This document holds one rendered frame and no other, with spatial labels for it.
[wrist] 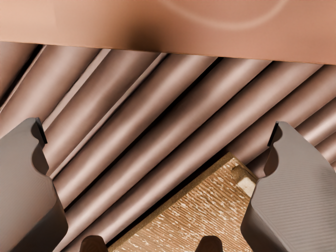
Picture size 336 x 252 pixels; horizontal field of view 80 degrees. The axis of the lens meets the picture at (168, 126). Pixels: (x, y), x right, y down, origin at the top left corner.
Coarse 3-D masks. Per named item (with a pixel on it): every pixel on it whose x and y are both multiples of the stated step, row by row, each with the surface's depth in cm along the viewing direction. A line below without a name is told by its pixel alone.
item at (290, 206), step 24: (288, 144) 9; (264, 168) 10; (288, 168) 8; (312, 168) 8; (264, 192) 7; (288, 192) 7; (312, 192) 7; (264, 216) 6; (288, 216) 6; (312, 216) 6; (264, 240) 6; (288, 240) 5; (312, 240) 5
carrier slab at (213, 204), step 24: (216, 168) 27; (192, 192) 28; (216, 192) 28; (240, 192) 29; (168, 216) 30; (192, 216) 30; (216, 216) 31; (240, 216) 31; (120, 240) 33; (144, 240) 32; (168, 240) 32; (192, 240) 33; (240, 240) 34
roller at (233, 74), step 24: (216, 72) 23; (240, 72) 22; (192, 96) 24; (216, 96) 24; (168, 120) 25; (192, 120) 25; (144, 144) 27; (168, 144) 26; (120, 168) 28; (144, 168) 27; (96, 192) 29; (120, 192) 29; (72, 216) 31; (96, 216) 31
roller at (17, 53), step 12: (0, 48) 19; (12, 48) 20; (24, 48) 20; (0, 60) 20; (12, 60) 21; (24, 60) 22; (0, 72) 21; (12, 72) 22; (0, 84) 22; (0, 96) 23
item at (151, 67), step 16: (32, 64) 24; (96, 64) 25; (16, 80) 25; (80, 80) 26; (144, 80) 27; (64, 96) 27; (128, 96) 27; (112, 112) 28; (96, 128) 29; (80, 144) 30; (64, 160) 31; (144, 176) 34; (64, 208) 36
